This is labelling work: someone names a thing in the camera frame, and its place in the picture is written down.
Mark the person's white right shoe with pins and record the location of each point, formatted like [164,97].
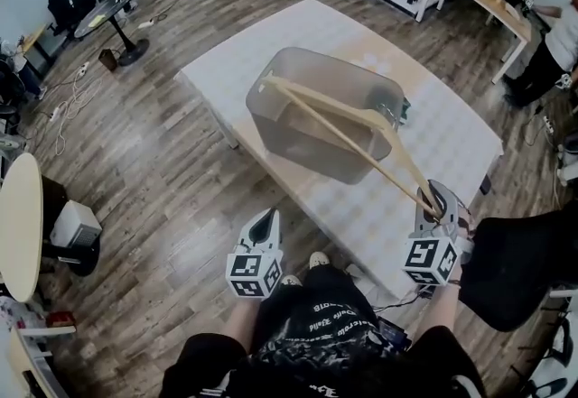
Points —
[319,260]

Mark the white work table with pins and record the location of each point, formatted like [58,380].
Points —
[316,21]

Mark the white power strip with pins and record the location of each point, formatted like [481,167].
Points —
[145,24]
[55,114]
[548,124]
[83,69]

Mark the round beige pedestal table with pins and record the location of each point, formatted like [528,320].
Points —
[20,224]

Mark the red box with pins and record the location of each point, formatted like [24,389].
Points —
[59,318]

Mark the person's white shoe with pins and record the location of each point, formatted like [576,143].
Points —
[319,260]
[291,281]

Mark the translucent grey plastic bin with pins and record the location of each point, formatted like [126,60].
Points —
[316,67]

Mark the person's black printed clothing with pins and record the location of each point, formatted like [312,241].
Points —
[325,342]

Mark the black waist device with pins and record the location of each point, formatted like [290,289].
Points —
[393,333]

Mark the yellow paper note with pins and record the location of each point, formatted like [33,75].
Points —
[95,20]

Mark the person's left forearm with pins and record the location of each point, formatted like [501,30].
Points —
[241,319]

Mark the green object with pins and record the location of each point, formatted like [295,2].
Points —
[405,109]

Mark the person's right hand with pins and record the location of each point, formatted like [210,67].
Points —
[465,227]

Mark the person's white left shoe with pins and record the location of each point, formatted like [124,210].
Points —
[291,281]

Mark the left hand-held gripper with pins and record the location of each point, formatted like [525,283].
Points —
[250,274]

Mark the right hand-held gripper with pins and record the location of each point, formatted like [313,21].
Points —
[429,258]

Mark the person's right forearm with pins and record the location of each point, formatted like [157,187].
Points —
[440,310]

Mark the small black device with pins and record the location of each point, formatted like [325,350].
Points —
[485,186]

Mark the dark oval pedestal table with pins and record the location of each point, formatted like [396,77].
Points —
[106,10]

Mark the white desktop computer tower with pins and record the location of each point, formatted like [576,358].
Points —
[74,222]

